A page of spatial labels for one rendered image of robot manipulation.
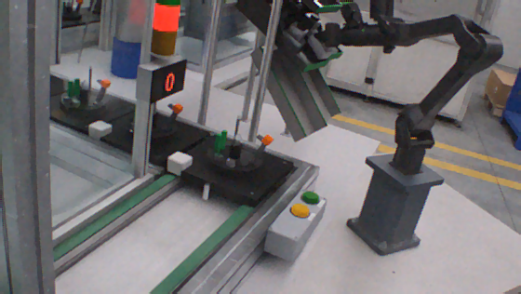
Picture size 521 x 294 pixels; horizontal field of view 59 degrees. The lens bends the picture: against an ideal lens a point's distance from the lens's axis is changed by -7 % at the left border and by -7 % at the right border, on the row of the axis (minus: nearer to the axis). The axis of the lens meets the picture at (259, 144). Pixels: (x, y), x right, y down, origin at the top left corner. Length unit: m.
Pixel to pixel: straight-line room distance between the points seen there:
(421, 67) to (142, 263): 4.43
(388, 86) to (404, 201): 4.03
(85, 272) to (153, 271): 0.13
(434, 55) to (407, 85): 0.41
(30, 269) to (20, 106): 0.12
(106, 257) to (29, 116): 0.69
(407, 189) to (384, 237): 0.16
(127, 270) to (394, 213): 0.63
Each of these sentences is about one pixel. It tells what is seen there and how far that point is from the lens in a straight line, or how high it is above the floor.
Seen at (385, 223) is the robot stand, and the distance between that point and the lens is 1.23.
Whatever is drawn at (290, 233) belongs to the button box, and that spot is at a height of 0.96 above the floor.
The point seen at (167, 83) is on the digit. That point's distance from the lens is 1.03.
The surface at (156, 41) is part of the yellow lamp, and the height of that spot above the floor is 1.29.
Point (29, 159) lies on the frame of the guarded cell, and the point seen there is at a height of 1.39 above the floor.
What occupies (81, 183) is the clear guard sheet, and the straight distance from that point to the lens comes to 1.00.
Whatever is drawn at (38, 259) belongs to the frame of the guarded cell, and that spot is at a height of 1.30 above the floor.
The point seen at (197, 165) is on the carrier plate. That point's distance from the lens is 1.21.
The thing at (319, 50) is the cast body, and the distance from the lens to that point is 1.36.
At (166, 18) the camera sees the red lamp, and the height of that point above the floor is 1.34.
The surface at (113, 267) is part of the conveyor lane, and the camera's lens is 0.97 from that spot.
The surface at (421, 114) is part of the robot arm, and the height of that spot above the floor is 1.21.
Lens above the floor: 1.54
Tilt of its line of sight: 25 degrees down
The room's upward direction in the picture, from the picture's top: 11 degrees clockwise
